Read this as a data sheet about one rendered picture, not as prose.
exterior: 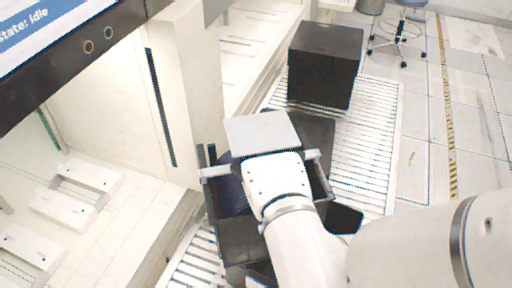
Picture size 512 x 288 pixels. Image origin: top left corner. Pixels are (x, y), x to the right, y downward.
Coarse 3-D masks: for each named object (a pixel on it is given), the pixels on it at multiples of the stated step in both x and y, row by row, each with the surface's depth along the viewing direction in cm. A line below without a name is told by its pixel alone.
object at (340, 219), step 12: (336, 204) 92; (336, 216) 95; (348, 216) 93; (360, 216) 90; (324, 228) 101; (336, 228) 99; (348, 228) 96; (252, 264) 96; (264, 264) 94; (228, 276) 89; (240, 276) 85; (252, 276) 81; (264, 276) 77
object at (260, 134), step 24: (240, 120) 64; (264, 120) 64; (288, 120) 64; (240, 144) 59; (264, 144) 59; (288, 144) 59; (216, 168) 65; (312, 168) 69; (312, 192) 71; (216, 216) 60; (240, 216) 60; (216, 240) 71; (240, 240) 65; (264, 240) 67; (240, 264) 72
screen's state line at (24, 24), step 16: (48, 0) 42; (64, 0) 45; (80, 0) 48; (16, 16) 39; (32, 16) 41; (48, 16) 43; (0, 32) 37; (16, 32) 39; (32, 32) 42; (0, 48) 38
